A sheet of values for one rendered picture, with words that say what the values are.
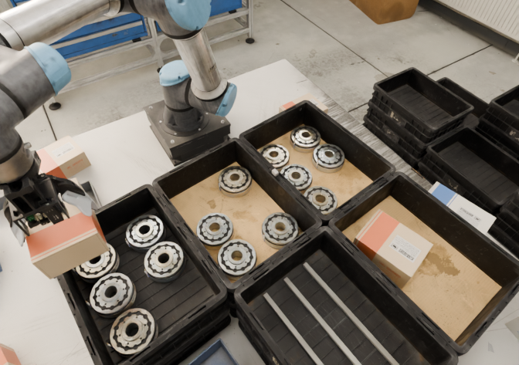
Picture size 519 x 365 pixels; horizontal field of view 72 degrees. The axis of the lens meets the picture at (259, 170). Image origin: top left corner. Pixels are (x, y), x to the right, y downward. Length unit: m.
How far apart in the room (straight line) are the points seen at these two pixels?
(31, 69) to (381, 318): 0.89
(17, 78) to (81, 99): 2.39
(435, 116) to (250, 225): 1.31
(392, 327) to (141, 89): 2.44
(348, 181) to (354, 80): 1.89
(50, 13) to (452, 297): 1.09
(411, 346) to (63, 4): 1.04
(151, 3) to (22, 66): 0.35
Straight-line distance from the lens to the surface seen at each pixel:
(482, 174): 2.05
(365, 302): 1.00
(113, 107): 2.84
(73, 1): 0.84
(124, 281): 1.00
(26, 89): 0.62
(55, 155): 1.46
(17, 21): 0.77
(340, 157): 1.20
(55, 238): 0.80
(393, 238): 1.01
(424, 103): 2.13
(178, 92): 1.23
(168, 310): 0.97
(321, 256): 1.02
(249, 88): 1.68
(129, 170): 1.41
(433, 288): 1.07
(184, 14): 0.84
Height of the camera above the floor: 1.73
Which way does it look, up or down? 51 degrees down
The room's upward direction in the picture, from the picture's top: 1 degrees clockwise
